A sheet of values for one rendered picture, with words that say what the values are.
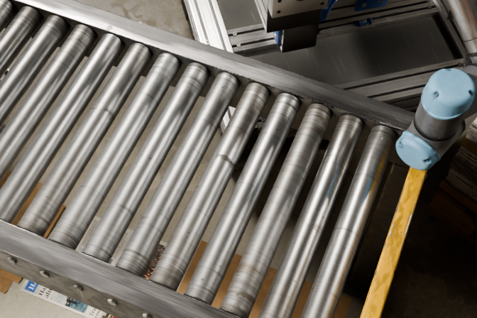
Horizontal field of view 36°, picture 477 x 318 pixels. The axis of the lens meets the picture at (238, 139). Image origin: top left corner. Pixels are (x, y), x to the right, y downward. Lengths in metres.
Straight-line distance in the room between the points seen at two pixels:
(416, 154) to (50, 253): 0.64
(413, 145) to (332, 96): 0.24
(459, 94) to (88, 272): 0.67
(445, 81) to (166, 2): 1.62
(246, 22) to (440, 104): 1.22
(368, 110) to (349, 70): 0.81
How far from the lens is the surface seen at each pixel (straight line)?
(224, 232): 1.27
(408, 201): 1.31
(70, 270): 1.27
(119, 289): 1.24
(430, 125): 1.23
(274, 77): 1.44
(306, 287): 2.09
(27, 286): 2.16
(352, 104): 1.42
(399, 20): 2.36
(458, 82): 1.20
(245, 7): 2.35
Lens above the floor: 1.95
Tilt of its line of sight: 58 degrees down
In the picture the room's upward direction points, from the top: 1 degrees clockwise
